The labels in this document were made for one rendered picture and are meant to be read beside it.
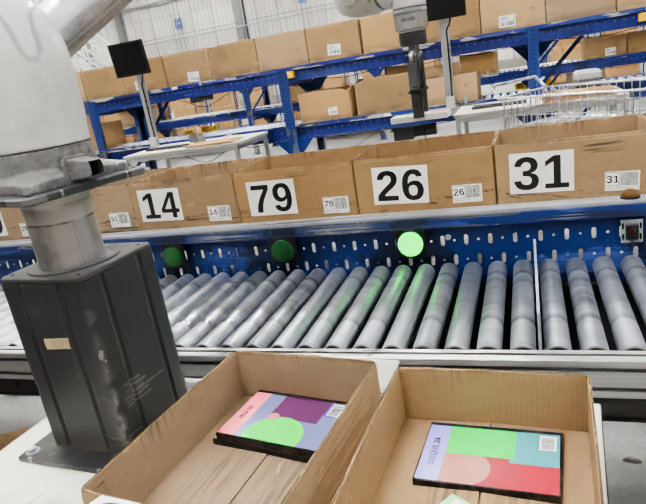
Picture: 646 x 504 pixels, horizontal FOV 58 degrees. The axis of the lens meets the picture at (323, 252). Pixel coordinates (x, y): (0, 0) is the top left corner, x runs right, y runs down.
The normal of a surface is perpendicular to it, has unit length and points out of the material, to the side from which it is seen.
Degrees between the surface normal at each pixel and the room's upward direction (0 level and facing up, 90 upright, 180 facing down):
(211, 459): 1
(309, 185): 91
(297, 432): 0
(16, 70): 83
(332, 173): 90
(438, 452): 0
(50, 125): 97
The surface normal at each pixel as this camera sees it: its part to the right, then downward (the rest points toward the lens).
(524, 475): -0.15, -0.94
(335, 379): -0.41, 0.33
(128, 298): 0.92, -0.03
